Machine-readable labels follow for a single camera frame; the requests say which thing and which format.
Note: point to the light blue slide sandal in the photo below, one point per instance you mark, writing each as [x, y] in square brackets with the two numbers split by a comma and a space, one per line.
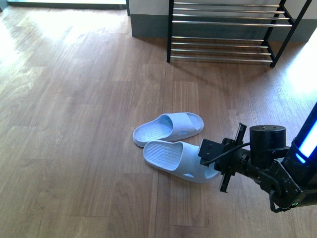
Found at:
[168, 127]
[179, 159]

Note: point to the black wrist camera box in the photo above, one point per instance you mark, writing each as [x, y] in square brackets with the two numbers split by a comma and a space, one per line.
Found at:
[209, 150]

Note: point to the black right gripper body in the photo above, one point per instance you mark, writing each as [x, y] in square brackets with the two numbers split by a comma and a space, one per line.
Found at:
[233, 157]

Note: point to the black metal shoe rack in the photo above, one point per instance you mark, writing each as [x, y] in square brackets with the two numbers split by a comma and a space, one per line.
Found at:
[242, 31]

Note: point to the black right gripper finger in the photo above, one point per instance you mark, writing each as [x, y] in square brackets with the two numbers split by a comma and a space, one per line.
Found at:
[225, 182]
[240, 134]

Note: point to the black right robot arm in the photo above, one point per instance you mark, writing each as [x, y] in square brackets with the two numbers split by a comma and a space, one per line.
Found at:
[287, 173]

